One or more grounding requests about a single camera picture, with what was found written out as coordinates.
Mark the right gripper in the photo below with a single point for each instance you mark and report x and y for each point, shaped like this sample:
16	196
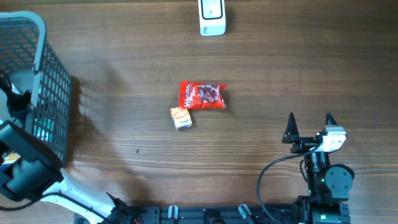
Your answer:
291	135

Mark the red candy bag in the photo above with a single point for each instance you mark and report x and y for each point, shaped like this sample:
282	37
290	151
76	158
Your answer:
201	95

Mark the small orange box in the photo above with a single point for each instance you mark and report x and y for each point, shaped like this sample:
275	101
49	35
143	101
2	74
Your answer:
181	117

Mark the cream wet wipes pack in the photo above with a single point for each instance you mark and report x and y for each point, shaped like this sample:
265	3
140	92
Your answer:
10	158

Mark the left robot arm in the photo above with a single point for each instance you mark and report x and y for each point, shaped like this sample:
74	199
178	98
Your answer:
38	175

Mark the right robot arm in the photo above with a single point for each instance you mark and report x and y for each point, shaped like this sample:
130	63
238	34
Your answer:
328	185

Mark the white barcode scanner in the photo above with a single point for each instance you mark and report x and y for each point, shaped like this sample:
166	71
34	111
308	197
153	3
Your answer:
212	16

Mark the grey plastic shopping basket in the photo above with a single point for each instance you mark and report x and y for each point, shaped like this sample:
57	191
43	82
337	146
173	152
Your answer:
30	66

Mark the black mounting rail base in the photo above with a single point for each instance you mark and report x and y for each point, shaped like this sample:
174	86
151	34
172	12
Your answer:
243	214

